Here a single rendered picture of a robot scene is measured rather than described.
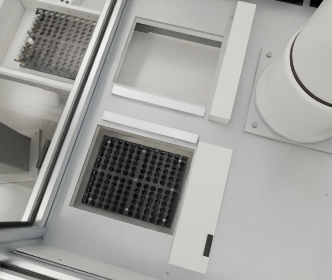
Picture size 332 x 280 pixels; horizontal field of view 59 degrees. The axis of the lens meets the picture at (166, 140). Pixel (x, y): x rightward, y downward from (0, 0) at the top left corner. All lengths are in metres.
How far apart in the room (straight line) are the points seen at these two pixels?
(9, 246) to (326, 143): 0.69
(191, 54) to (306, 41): 0.44
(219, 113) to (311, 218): 0.31
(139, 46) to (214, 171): 0.47
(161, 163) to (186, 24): 0.37
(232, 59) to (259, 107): 0.13
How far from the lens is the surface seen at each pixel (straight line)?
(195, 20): 0.84
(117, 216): 0.79
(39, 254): 0.62
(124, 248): 0.68
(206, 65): 0.90
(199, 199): 0.66
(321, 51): 0.51
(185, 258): 0.66
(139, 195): 0.72
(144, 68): 0.90
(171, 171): 0.72
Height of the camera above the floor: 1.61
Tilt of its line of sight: 75 degrees down
